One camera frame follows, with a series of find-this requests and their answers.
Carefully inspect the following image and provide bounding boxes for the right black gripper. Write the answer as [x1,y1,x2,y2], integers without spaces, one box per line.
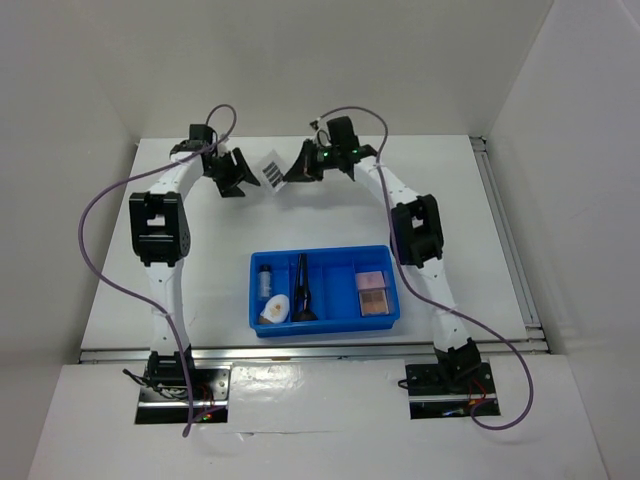
[284,138,341,183]

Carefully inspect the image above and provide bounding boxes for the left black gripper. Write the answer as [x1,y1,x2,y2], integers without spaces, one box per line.
[203,146,259,198]

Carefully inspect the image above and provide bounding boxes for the clear eyeshadow swatch card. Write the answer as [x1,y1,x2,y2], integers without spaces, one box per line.
[256,150,286,195]

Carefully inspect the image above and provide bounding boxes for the clear bottle black cap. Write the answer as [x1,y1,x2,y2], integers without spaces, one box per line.
[258,264,272,300]

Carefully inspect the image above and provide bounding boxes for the pink square compact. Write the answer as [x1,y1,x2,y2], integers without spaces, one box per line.
[355,271,386,291]

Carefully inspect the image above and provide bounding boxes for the thin black makeup brush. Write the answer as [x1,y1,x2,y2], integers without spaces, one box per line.
[293,253,312,313]

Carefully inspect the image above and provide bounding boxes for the white oval compact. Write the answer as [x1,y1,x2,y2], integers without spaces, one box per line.
[258,294,290,325]

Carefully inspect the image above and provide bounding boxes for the large black powder brush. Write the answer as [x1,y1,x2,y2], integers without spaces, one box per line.
[291,253,319,323]

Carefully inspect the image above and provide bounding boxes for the brown eyeshadow palette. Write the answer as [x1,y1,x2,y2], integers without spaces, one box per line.
[358,288,393,317]

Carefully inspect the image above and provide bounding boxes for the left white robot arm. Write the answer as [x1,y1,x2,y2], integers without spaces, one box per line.
[129,124,260,399]

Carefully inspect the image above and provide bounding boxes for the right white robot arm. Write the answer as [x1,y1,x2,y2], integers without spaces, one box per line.
[284,116,481,392]

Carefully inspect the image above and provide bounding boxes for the blue plastic divided tray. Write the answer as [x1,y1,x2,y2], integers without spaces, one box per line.
[248,245,401,338]

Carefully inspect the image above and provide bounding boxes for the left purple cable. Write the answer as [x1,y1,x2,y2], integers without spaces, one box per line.
[78,103,238,438]

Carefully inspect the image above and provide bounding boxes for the front aluminium rail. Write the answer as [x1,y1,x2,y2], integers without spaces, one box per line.
[79,343,436,364]

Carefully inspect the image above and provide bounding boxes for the aluminium rail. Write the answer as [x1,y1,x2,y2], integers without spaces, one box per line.
[469,136,551,354]
[79,343,436,364]

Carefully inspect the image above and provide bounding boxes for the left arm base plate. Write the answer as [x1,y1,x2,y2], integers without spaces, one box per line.
[123,366,231,425]

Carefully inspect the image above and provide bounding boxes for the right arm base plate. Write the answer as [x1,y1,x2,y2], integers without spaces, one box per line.
[397,362,501,420]

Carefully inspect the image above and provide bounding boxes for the right side aluminium rail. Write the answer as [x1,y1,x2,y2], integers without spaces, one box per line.
[469,136,551,354]

